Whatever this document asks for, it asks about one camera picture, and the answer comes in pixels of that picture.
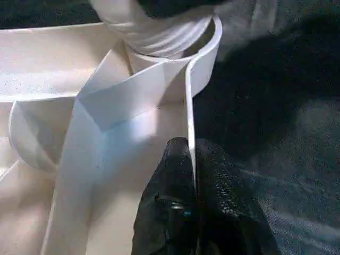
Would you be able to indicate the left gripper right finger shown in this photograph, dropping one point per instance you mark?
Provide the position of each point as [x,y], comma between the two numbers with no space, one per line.
[228,212]

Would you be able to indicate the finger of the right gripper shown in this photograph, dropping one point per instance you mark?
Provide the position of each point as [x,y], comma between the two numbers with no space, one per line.
[180,8]

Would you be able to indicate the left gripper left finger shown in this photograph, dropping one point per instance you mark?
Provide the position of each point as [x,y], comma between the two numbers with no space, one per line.
[167,207]

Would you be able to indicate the white plastic table leg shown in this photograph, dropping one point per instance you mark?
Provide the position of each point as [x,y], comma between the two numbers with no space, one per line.
[159,34]

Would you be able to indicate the white plastic table top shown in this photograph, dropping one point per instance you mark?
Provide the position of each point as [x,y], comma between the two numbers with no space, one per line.
[53,66]

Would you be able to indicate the black work mat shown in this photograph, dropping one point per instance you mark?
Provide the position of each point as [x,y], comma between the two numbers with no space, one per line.
[265,106]

